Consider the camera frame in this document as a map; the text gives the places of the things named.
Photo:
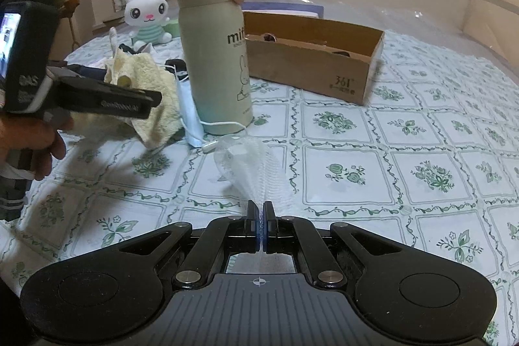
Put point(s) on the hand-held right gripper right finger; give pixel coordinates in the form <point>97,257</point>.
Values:
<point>268,224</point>

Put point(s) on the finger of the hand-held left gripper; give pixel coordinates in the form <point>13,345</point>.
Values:
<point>85,72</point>

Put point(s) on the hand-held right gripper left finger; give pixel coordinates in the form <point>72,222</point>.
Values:
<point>254,224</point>

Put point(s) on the white mesh foam net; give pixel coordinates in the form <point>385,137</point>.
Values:
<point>255,171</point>

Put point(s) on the pale yellow towel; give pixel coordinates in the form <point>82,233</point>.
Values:
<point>158,86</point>

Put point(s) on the dark grey face mask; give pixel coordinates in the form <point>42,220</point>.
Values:
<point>175,64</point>

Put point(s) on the brown cardboard box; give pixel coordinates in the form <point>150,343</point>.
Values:
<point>316,74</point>

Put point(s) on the dark purple scrunchie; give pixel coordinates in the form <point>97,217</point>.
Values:
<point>268,37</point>

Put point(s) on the person's left hand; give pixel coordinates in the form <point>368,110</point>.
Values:
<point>32,135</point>

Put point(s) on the white plush rabbit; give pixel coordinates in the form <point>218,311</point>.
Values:
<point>144,11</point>

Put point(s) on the light green box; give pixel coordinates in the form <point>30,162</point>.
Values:
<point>173,30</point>

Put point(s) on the blue face mask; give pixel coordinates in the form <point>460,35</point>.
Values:
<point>190,115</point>

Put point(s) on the cream thermos bottle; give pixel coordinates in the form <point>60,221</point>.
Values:
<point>215,78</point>

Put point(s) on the floral checked tablecloth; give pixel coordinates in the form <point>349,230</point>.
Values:
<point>405,127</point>

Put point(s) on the flat blue box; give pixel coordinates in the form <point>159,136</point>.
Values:
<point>284,5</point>

